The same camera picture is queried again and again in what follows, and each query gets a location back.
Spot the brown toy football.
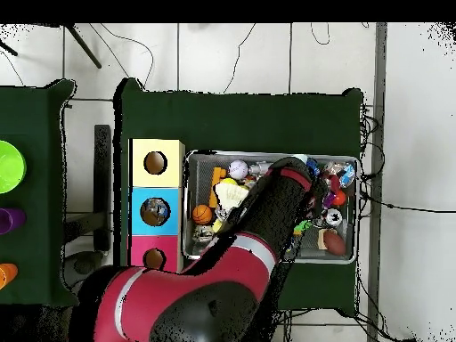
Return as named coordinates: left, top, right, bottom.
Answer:
left=322, top=231, right=347, bottom=257

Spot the small clear water bottle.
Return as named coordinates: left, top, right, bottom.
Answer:
left=141, top=198, right=170, bottom=226

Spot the silver mesh bin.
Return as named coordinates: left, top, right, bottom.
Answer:
left=182, top=151, right=360, bottom=265

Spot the wooden box with three holes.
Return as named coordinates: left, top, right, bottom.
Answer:
left=127, top=138, right=186, bottom=274

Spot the white toy baseball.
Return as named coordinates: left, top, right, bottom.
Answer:
left=227, top=159, right=249, bottom=181

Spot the cream waffle cloth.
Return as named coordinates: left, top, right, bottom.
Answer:
left=214, top=182, right=250, bottom=212

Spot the orange toy basketball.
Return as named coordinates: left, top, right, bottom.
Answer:
left=191, top=204, right=214, bottom=226

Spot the black tripod leg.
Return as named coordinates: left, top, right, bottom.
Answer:
left=64, top=23, right=103, bottom=69

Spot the dark green side tablecloth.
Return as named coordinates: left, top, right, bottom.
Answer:
left=0, top=78, right=84, bottom=309

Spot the bright green bowl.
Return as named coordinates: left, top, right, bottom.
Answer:
left=0, top=139, right=28, bottom=195

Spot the purple plastic cup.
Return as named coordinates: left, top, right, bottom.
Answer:
left=0, top=208, right=27, bottom=235

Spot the orange plastic cup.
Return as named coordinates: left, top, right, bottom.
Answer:
left=0, top=263, right=19, bottom=290

